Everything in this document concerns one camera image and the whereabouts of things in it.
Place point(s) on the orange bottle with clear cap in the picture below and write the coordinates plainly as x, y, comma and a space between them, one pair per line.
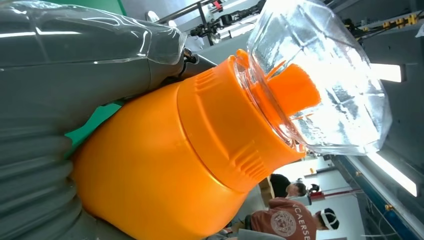
159, 159

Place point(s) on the person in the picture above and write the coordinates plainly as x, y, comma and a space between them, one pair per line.
285, 222
285, 185

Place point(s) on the black metal frame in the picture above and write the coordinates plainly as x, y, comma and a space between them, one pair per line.
202, 20

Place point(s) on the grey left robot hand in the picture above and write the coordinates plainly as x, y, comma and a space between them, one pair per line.
66, 76

